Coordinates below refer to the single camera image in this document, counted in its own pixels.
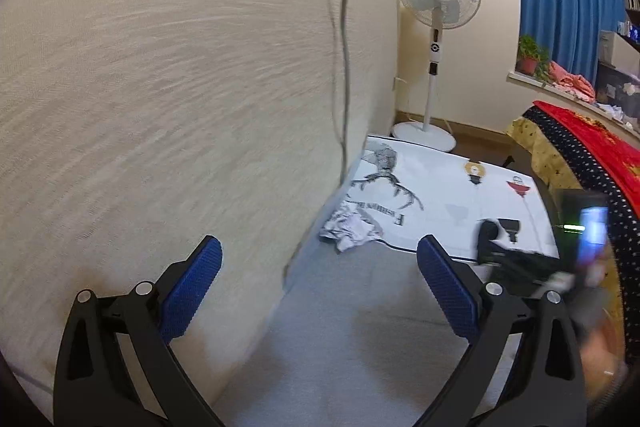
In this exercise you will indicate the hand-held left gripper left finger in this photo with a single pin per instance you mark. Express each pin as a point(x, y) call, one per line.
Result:
point(192, 287)

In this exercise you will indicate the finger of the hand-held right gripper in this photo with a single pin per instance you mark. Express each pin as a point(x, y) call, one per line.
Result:
point(520, 267)
point(485, 249)

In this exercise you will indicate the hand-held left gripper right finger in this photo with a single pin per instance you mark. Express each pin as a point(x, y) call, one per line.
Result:
point(447, 287)

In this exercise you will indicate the printed paper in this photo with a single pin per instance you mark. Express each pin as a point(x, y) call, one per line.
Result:
point(350, 227)

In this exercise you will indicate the white printed table cloth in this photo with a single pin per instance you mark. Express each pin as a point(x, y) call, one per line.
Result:
point(440, 192)

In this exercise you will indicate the white cloth on sill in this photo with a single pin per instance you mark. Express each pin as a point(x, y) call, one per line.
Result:
point(612, 111)

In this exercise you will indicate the pink crumpled cloth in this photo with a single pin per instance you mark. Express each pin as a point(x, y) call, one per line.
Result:
point(572, 82)

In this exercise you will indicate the clear plastic storage box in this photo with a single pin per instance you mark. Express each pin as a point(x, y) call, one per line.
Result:
point(617, 87)

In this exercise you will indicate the potted green plant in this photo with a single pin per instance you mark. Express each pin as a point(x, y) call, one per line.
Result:
point(530, 57)

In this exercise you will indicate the grey bookshelf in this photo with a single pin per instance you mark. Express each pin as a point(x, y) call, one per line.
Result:
point(632, 17)

